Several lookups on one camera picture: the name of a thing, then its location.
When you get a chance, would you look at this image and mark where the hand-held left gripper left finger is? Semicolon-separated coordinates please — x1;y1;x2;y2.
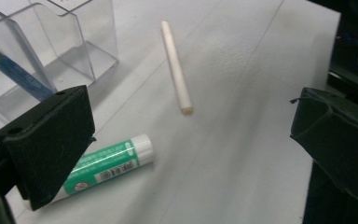
0;84;96;212

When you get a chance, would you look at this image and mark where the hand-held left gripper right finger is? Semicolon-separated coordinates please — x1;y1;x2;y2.
289;87;358;203

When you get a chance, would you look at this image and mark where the green and white glue stick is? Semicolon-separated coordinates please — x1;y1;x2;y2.
22;133;155;210

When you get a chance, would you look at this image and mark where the blue pen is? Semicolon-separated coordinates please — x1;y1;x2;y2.
0;38;57;103

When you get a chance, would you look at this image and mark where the clear plastic pen holder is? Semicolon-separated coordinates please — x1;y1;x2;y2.
0;0;119;125

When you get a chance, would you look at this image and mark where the white pen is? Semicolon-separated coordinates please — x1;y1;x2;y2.
160;20;194;116

